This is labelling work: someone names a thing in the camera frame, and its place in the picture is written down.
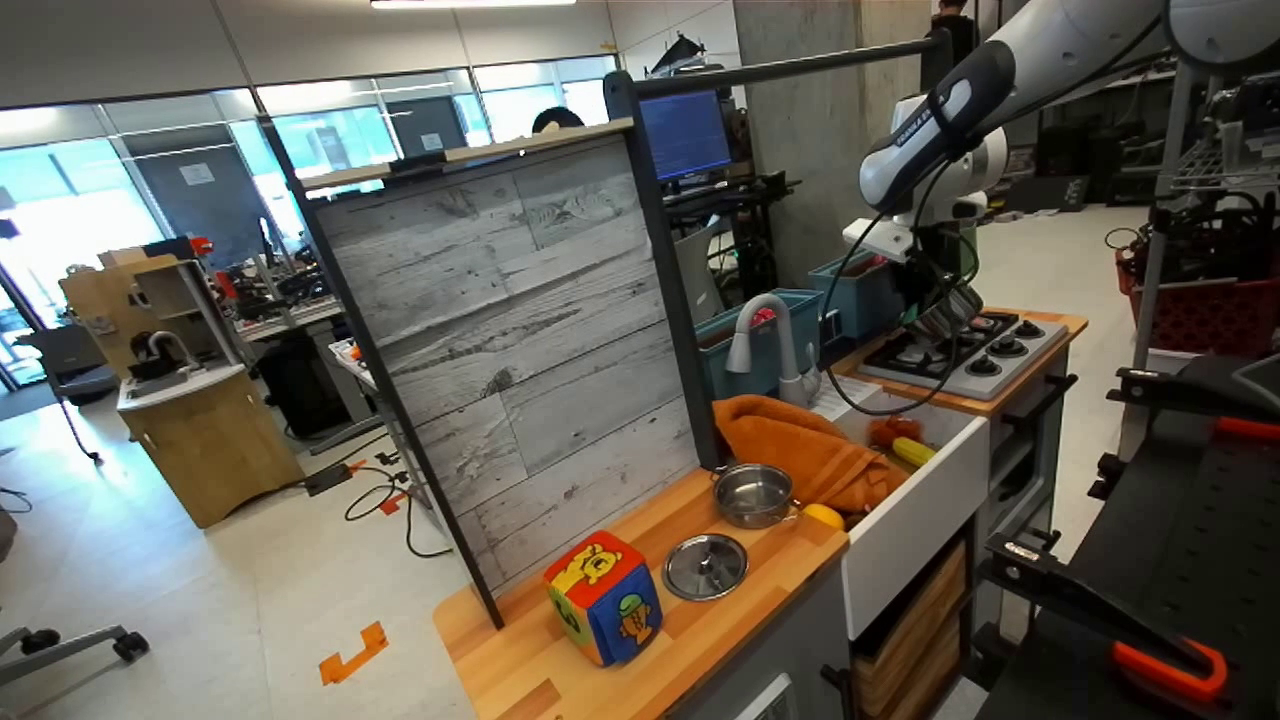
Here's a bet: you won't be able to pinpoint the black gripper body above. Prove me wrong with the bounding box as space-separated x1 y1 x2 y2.
903 213 997 316

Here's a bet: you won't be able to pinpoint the white toy sink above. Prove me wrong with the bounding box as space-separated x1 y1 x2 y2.
810 373 997 644

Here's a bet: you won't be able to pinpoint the grey toy stove top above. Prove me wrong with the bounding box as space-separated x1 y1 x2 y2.
858 310 1074 404

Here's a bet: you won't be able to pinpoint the large teal bin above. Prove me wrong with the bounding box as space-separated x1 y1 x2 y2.
810 252 917 344

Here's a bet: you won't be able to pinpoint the yellow toy corn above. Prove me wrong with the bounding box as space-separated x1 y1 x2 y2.
890 431 941 473

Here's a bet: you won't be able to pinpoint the grey toy faucet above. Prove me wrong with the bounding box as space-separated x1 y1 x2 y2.
723 288 822 409

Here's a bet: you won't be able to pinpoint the orange dish rack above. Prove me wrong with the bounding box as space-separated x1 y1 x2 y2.
711 391 917 518

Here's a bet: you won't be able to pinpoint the yellow toy lemon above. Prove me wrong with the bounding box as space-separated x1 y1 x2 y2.
799 501 853 534

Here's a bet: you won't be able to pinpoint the person in black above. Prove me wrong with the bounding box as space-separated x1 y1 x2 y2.
930 0 985 60

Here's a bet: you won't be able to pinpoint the red tool cart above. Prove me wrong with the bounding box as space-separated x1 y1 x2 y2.
1117 192 1280 359

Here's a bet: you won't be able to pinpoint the small metal bowl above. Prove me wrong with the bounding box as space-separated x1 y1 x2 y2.
711 459 799 530
662 529 754 604

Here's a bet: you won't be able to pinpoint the blue-screen monitor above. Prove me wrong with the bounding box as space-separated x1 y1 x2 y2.
638 83 735 192

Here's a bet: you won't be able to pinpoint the black perforated table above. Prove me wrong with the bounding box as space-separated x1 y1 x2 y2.
976 351 1280 720

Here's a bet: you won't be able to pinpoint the wooden toy kitchen counter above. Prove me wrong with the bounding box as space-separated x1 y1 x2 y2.
433 308 1093 720

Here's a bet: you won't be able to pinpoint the grey wood-look backdrop panel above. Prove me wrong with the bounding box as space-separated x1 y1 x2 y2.
307 128 711 632

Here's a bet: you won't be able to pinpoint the colourful soft cube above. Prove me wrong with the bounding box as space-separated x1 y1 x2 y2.
541 529 669 667

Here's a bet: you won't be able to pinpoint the wooden cabinet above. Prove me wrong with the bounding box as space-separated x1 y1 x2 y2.
59 245 307 530

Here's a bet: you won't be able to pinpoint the grey chair base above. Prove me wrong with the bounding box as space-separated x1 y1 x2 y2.
0 618 154 692

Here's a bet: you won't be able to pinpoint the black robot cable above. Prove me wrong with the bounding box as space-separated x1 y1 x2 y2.
811 194 967 420

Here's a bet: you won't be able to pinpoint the black metal frame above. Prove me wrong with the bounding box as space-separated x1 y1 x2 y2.
599 32 967 473

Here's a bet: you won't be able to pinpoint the orange-handled black clamp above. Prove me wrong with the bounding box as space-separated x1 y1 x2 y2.
985 529 1233 710
1105 365 1280 451

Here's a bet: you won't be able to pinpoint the black floor cable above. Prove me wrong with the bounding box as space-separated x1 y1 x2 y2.
301 449 455 563

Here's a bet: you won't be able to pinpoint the orange floor bracket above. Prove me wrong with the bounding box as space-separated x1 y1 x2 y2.
316 616 391 692

